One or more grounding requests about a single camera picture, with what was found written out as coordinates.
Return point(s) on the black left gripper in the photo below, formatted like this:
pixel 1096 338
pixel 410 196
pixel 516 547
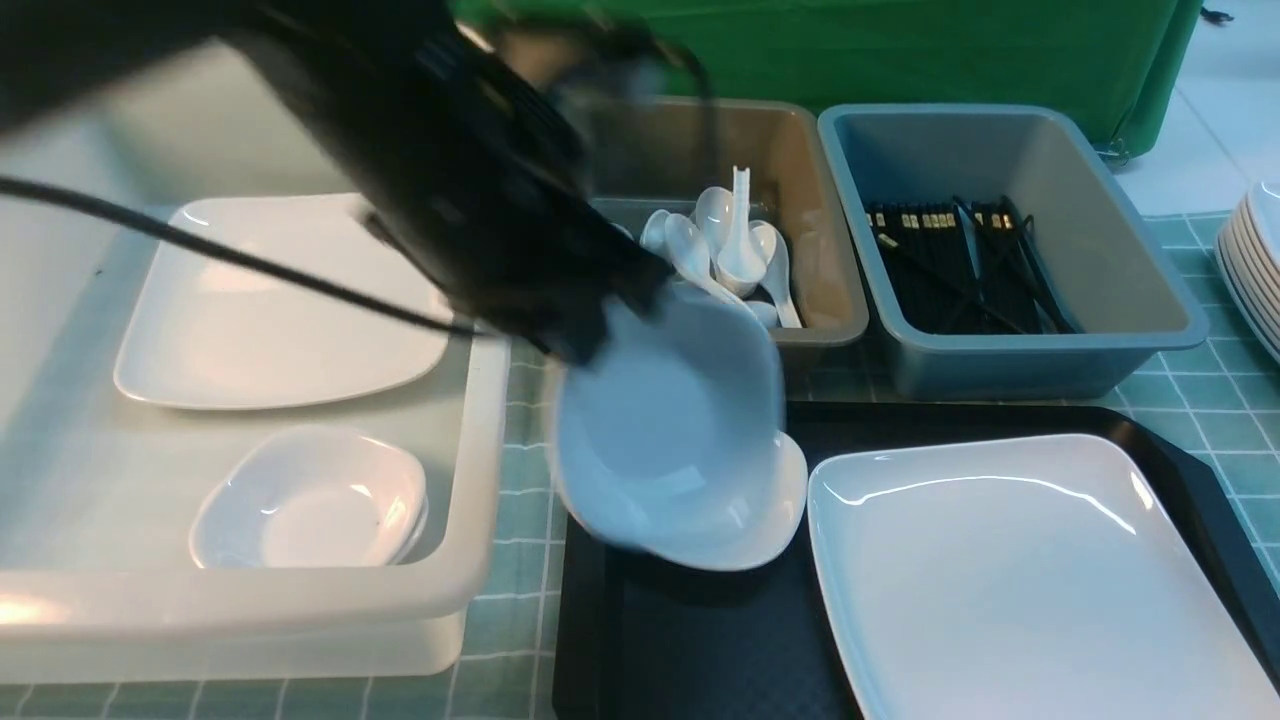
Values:
pixel 474 175

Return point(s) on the white deep bowl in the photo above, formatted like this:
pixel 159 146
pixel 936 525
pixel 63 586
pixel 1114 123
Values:
pixel 696 386

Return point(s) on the white shallow bowl with spoon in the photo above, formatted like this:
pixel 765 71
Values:
pixel 722 528

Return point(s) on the large white rice plate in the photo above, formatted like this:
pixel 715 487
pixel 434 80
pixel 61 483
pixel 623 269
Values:
pixel 1027 578

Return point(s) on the white ceramic soup spoon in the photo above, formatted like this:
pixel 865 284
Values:
pixel 690 254

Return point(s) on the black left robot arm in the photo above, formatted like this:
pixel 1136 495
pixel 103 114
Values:
pixel 56 53

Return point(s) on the white square plate in tub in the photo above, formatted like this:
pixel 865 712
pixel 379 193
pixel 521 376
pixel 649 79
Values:
pixel 210 336

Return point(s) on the pile of white spoons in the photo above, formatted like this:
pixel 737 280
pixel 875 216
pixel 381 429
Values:
pixel 747 256

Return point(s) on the grey-brown spoon bin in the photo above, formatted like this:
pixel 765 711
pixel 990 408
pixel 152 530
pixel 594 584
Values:
pixel 649 156

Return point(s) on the black serving tray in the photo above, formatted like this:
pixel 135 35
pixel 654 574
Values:
pixel 642 638

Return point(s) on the white bowl in tub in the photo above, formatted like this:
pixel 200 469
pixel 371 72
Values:
pixel 315 496

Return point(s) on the green checked tablecloth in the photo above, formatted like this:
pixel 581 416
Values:
pixel 1218 401

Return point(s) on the pile of black chopsticks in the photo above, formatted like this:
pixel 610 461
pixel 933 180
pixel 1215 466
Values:
pixel 967 267

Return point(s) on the blue-grey chopstick bin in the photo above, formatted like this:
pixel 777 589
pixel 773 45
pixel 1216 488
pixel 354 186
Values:
pixel 1104 264

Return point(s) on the large white plastic tub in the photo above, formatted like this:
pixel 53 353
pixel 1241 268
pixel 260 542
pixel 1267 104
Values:
pixel 98 585

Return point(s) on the green backdrop cloth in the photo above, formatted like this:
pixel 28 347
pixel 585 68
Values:
pixel 1110 66

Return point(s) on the stack of white plates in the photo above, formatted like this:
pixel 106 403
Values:
pixel 1246 250

